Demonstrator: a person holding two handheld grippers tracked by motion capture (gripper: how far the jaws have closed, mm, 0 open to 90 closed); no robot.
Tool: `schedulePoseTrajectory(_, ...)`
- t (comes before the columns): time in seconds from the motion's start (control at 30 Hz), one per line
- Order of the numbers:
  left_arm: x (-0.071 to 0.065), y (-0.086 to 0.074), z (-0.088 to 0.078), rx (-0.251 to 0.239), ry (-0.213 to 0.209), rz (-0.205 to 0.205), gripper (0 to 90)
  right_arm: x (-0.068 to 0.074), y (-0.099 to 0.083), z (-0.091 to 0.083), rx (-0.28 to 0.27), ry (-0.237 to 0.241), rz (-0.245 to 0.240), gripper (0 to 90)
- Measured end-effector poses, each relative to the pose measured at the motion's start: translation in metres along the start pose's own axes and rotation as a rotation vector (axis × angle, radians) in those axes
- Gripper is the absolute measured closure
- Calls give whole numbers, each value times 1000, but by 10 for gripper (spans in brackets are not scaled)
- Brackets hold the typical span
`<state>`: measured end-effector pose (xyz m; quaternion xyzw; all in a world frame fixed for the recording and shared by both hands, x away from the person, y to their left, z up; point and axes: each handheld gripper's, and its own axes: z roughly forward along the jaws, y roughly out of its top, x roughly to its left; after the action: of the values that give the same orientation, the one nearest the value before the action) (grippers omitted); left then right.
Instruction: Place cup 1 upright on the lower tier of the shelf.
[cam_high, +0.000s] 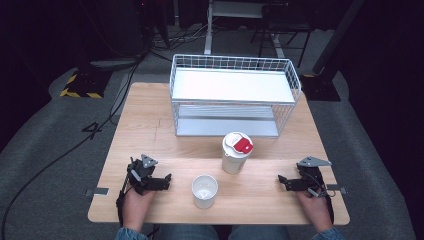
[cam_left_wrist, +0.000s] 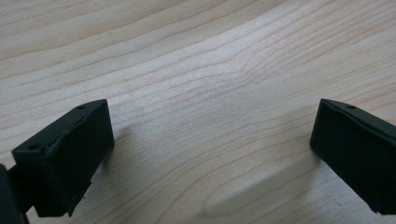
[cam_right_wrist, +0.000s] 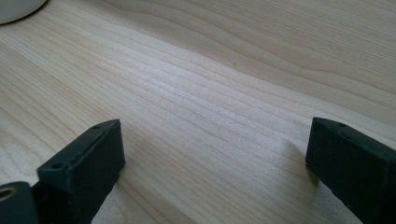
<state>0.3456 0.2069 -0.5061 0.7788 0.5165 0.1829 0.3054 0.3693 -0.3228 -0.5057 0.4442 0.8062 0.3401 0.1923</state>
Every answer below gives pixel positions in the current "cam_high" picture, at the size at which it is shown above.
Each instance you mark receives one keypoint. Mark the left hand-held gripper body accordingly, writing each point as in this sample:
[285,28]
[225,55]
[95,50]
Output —
[141,173]

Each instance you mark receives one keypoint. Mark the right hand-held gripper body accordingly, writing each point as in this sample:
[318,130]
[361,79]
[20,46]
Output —
[311,178]

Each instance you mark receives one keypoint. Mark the white cup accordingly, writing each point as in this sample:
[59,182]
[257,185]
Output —
[204,193]

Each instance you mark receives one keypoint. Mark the white tumbler with red-tab lid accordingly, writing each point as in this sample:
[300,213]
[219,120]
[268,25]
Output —
[233,160]

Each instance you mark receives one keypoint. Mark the person's right hand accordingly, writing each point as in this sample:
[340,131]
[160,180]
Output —
[315,210]

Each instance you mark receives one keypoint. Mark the person's left hand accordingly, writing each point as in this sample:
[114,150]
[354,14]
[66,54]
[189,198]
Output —
[136,208]

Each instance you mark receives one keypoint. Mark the grey tape piece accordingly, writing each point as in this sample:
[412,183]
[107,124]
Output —
[337,188]
[98,191]

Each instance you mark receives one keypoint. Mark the black stand with base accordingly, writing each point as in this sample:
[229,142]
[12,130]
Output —
[321,85]

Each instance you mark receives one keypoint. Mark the yellow black striped base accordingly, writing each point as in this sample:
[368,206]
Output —
[83,86]

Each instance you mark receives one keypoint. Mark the grey stand base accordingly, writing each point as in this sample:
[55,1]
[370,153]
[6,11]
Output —
[113,63]

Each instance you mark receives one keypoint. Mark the white metal stand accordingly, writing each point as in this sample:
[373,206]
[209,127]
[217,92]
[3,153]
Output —
[208,33]

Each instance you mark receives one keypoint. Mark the black metal chair frame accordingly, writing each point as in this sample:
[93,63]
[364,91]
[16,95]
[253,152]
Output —
[283,26]

